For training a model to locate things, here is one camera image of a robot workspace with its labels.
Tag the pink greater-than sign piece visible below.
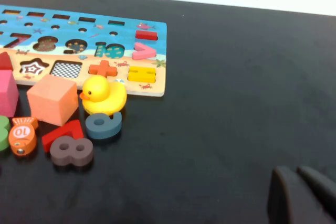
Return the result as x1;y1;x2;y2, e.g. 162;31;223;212
132;41;158;61

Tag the green number three piece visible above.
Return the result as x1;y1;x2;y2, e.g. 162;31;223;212
0;115;12;153

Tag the blue-grey number nine piece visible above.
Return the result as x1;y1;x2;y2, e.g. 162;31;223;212
85;112;123;141

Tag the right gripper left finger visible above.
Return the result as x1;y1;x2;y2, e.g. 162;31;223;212
267;166;336;224

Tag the yellow rubber duck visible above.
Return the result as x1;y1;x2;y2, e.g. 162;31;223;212
79;74;128;116

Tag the colourful wooden puzzle board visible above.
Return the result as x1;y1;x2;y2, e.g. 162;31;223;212
0;5;167;98

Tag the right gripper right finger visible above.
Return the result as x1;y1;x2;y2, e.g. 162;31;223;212
298;165;336;214

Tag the red minus sign piece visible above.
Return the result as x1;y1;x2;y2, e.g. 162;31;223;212
135;29;159;41

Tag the hot pink cube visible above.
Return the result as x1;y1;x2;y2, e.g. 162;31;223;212
0;69;20;119

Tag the orange plus sign piece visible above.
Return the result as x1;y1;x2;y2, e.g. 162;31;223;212
88;60;118;78

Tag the salmon orange cube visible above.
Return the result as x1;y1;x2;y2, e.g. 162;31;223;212
26;73;79;127

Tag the red number seven piece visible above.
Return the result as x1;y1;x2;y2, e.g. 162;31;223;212
41;119;85;153

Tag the orange fish with ten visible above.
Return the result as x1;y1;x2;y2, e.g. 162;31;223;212
8;116;39;156

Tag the brown number eight piece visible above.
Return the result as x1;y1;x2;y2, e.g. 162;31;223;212
49;136;95;167

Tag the red triangle piece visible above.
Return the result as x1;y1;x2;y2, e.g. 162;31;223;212
0;51;14;72

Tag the yellow equals sign piece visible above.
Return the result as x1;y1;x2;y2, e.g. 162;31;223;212
128;66;157;83

